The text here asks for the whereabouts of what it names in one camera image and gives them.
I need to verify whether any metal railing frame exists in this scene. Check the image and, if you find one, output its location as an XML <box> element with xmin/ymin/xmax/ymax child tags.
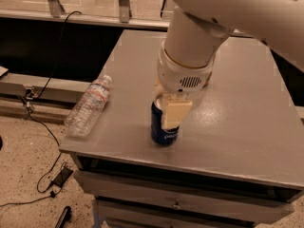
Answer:
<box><xmin>0</xmin><ymin>0</ymin><xmax>174</xmax><ymax>30</ymax></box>

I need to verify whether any black object on floor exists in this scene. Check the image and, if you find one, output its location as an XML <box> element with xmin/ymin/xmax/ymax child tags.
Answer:
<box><xmin>55</xmin><ymin>206</ymin><xmax>71</xmax><ymax>228</ymax></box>

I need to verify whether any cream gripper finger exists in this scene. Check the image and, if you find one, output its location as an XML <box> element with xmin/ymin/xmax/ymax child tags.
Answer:
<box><xmin>154</xmin><ymin>79</ymin><xmax>163</xmax><ymax>96</ymax></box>
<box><xmin>161</xmin><ymin>95</ymin><xmax>193</xmax><ymax>129</ymax></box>

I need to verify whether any black cable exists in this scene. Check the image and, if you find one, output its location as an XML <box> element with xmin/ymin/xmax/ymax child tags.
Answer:
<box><xmin>0</xmin><ymin>10</ymin><xmax>84</xmax><ymax>208</ymax></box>

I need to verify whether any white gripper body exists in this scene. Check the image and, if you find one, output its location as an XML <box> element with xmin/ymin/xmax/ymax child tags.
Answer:
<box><xmin>157</xmin><ymin>44</ymin><xmax>215</xmax><ymax>93</ymax></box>

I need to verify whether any lower grey drawer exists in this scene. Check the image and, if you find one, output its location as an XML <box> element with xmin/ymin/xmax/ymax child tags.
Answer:
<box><xmin>93</xmin><ymin>199</ymin><xmax>255</xmax><ymax>228</ymax></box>

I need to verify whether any blue pepsi can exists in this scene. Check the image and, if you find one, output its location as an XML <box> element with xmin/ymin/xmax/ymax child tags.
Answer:
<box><xmin>151</xmin><ymin>95</ymin><xmax>179</xmax><ymax>146</ymax></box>

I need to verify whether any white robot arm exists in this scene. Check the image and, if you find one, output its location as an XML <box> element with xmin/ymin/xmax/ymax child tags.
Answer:
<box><xmin>157</xmin><ymin>0</ymin><xmax>304</xmax><ymax>130</ymax></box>

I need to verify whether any grey drawer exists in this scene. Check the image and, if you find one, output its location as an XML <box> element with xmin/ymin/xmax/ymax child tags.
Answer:
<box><xmin>74</xmin><ymin>171</ymin><xmax>294</xmax><ymax>224</ymax></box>
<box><xmin>93</xmin><ymin>199</ymin><xmax>255</xmax><ymax>228</ymax></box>

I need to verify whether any upper grey drawer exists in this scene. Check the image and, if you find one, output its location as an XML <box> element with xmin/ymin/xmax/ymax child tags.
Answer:
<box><xmin>74</xmin><ymin>171</ymin><xmax>294</xmax><ymax>224</ymax></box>

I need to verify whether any grey metal floor beam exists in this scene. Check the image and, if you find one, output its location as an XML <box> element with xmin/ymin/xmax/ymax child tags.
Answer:
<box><xmin>0</xmin><ymin>73</ymin><xmax>89</xmax><ymax>103</ymax></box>

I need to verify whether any black power adapter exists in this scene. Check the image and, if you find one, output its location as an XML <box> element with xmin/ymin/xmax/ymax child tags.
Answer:
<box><xmin>51</xmin><ymin>167</ymin><xmax>73</xmax><ymax>187</ymax></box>

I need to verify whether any clear plastic water bottle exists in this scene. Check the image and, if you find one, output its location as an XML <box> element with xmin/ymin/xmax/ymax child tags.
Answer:
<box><xmin>65</xmin><ymin>75</ymin><xmax>112</xmax><ymax>138</ymax></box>

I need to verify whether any grey drawer cabinet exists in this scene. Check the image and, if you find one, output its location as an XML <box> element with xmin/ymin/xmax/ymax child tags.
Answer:
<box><xmin>61</xmin><ymin>30</ymin><xmax>304</xmax><ymax>228</ymax></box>

